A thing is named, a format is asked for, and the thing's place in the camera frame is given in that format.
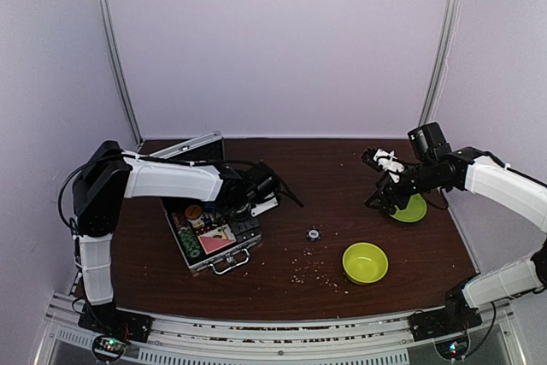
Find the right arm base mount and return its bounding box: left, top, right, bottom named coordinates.
left=409, top=291, right=482, bottom=362

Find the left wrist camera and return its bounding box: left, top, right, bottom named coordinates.
left=250, top=197, right=279, bottom=217

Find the green chip stack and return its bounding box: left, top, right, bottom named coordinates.
left=178, top=229, right=202, bottom=259

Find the pink playing card deck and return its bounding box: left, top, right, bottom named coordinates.
left=198, top=227, right=236, bottom=255

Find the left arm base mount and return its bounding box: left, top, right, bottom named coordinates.
left=78, top=298, right=153, bottom=364

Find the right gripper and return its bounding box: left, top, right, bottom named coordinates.
left=365, top=159, right=438, bottom=215

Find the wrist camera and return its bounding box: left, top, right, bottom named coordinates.
left=362, top=148, right=405, bottom=183
left=250, top=197, right=279, bottom=217

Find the green plate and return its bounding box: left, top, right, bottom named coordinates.
left=391, top=194, right=427, bottom=223

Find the aluminium poker case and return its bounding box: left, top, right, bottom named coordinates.
left=151, top=131, right=261, bottom=275

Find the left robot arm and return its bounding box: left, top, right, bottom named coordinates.
left=57, top=140, right=299, bottom=334

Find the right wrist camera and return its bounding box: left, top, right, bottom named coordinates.
left=362, top=148, right=405, bottom=183

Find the right frame post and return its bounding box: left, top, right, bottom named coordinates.
left=418, top=0, right=461, bottom=126

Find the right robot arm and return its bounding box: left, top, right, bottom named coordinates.
left=362, top=122, right=546, bottom=333

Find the left frame post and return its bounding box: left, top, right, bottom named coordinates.
left=97, top=0, right=144, bottom=147

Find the white dealer button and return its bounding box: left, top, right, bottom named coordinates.
left=190, top=219, right=205, bottom=229

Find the frame post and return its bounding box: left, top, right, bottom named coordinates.
left=97, top=0, right=144, bottom=147
left=418, top=0, right=461, bottom=126

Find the purple 500 chip right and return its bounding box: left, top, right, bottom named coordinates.
left=306, top=227, right=321, bottom=242

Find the green bowl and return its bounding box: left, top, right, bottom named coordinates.
left=342, top=242, right=389, bottom=285

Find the orange big blind button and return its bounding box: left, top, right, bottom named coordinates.
left=185, top=204, right=203, bottom=221

